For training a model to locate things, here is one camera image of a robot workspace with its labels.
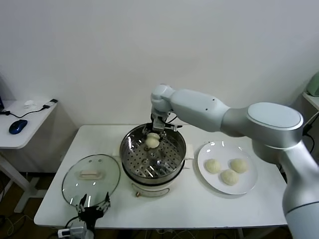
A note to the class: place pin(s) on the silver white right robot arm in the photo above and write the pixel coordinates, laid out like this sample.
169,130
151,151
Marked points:
199,109

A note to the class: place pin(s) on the steel perforated steamer basket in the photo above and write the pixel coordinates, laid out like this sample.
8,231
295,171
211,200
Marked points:
139,159

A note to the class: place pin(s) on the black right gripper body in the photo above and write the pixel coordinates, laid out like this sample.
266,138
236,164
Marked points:
158,122

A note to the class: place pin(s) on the white steamed baozi bun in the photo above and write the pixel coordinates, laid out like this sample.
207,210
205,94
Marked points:
239,165
152,140
213,166
229,177

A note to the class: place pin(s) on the blue computer mouse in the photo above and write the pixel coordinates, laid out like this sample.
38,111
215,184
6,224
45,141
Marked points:
18,126

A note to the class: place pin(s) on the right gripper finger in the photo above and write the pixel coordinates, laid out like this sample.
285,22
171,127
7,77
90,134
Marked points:
164,136
146,130

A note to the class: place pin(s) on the small white crumpled object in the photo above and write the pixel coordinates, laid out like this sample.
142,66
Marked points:
29,103

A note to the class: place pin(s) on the dark laptop screen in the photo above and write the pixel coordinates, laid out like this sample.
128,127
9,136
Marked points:
1,99

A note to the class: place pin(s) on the pale green appliance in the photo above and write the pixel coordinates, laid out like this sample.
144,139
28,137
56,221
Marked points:
314,85

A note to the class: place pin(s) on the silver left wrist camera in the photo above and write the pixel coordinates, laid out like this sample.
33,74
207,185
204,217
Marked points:
73,230

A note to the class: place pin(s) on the round glass pot lid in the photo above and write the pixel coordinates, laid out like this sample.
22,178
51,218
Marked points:
74,189

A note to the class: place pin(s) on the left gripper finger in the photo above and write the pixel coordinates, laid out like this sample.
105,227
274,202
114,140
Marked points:
81,204
106,204

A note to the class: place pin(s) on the white side desk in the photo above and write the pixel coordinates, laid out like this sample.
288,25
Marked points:
30,129

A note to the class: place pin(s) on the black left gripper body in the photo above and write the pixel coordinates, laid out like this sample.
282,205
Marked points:
90,215

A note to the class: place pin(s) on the white round plate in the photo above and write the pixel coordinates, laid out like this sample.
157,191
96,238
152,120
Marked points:
224,152

